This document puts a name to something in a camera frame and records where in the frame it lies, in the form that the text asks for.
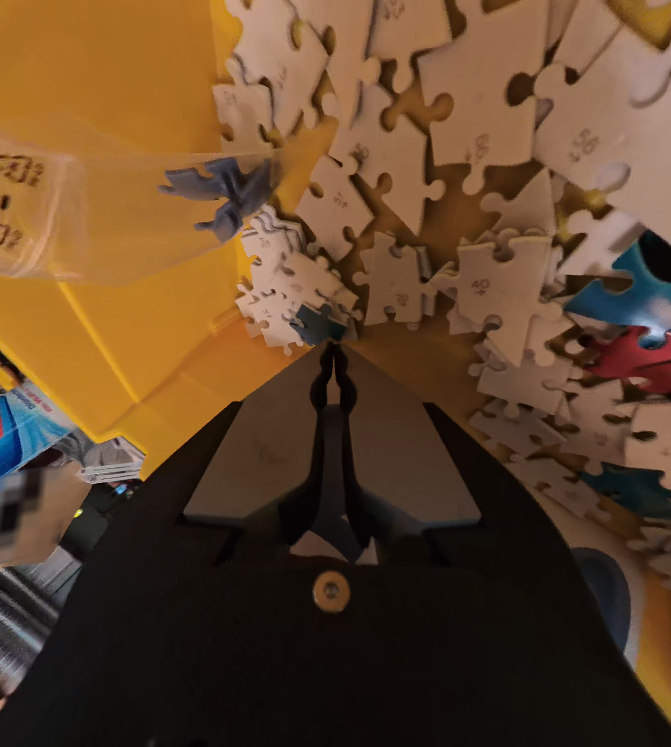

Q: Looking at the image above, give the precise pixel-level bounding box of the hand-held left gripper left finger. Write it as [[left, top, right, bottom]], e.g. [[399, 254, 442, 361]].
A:
[[182, 343, 336, 545]]

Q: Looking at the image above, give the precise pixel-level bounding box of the yellow plastic bin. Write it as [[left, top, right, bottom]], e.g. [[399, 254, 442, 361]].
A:
[[0, 0, 671, 747]]

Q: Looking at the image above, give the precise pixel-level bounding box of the blue wipes box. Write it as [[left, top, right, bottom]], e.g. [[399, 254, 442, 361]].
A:
[[0, 382, 75, 486]]

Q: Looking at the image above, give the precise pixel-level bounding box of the stack of white booklets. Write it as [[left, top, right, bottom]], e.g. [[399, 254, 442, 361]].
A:
[[77, 437, 147, 485]]

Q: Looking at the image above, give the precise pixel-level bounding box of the blue-grey puzzle piece in bag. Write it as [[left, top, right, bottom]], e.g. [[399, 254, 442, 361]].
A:
[[157, 156, 273, 244]]

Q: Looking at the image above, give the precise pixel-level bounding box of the teal puzzle piece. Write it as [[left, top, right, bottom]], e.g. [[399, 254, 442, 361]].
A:
[[290, 303, 349, 346]]

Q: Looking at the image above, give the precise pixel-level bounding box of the clear plastic bag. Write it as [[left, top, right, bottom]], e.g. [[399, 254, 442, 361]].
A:
[[0, 117, 285, 288]]

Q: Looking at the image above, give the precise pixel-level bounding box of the grey round object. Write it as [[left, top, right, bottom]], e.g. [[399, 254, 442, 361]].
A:
[[569, 547, 632, 656]]

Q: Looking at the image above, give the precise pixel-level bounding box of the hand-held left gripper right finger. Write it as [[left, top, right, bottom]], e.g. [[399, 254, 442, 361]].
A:
[[334, 345, 483, 548]]

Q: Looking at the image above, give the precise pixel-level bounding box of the pile of white puzzle pieces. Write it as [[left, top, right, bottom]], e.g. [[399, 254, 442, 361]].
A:
[[212, 0, 671, 596]]

